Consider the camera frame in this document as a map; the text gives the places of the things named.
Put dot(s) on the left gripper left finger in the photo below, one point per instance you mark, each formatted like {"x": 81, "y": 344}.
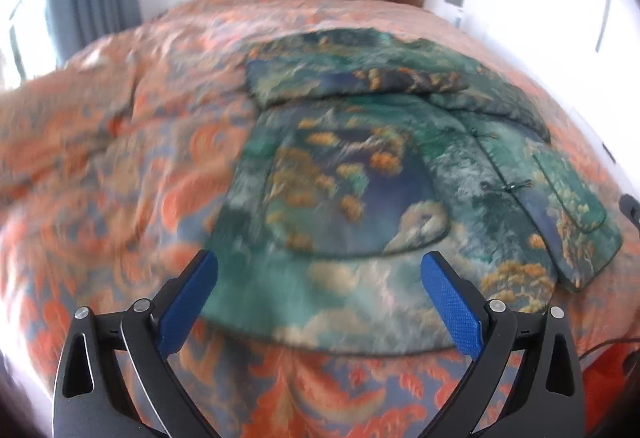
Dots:
{"x": 90, "y": 396}

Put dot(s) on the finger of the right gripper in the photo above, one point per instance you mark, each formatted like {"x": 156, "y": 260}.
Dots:
{"x": 630, "y": 208}

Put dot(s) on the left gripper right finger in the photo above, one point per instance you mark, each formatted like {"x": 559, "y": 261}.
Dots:
{"x": 547, "y": 397}

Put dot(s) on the green patterned padded jacket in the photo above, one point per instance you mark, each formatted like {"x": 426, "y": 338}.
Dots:
{"x": 369, "y": 152}

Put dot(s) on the orange paisley bedspread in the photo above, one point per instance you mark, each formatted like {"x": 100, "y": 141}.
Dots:
{"x": 114, "y": 170}

